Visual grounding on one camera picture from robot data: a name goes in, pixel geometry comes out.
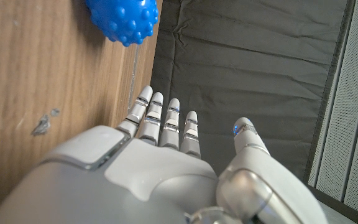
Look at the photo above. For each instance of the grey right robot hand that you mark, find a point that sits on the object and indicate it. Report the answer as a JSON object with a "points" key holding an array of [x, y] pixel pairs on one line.
{"points": [[154, 186]]}

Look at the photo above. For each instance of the blue spiky ball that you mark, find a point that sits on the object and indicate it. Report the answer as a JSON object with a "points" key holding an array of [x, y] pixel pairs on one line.
{"points": [[123, 18]]}

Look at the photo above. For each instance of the grey tape rectangle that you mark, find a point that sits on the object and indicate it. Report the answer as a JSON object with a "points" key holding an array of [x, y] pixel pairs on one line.
{"points": [[133, 77]]}

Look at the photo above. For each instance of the black curtain backdrop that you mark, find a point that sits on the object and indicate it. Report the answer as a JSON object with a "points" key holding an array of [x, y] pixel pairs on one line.
{"points": [[244, 62]]}

